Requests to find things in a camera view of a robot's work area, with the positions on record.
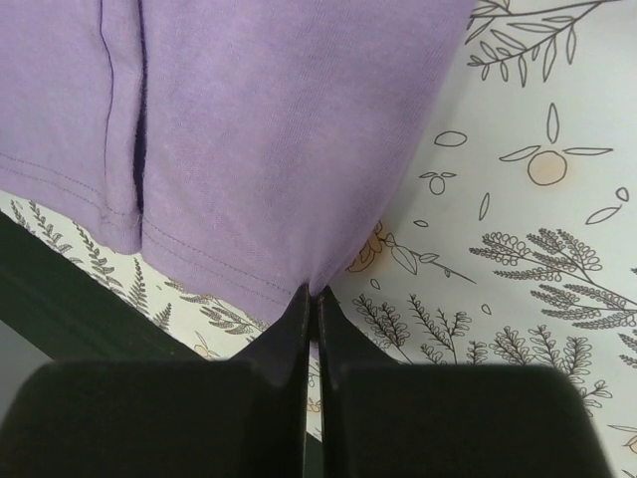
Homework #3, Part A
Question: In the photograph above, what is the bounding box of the purple t shirt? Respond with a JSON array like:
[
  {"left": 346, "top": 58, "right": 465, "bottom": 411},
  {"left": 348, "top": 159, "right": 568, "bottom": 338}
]
[{"left": 1, "top": 1, "right": 474, "bottom": 322}]

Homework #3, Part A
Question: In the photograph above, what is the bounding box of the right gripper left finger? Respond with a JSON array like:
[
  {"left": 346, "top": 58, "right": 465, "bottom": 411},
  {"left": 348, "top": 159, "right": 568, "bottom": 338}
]
[{"left": 1, "top": 287, "right": 312, "bottom": 477}]

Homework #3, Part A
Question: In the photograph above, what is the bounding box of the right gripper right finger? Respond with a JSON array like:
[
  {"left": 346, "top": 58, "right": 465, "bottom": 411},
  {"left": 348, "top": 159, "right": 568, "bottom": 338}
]
[{"left": 316, "top": 290, "right": 610, "bottom": 477}]

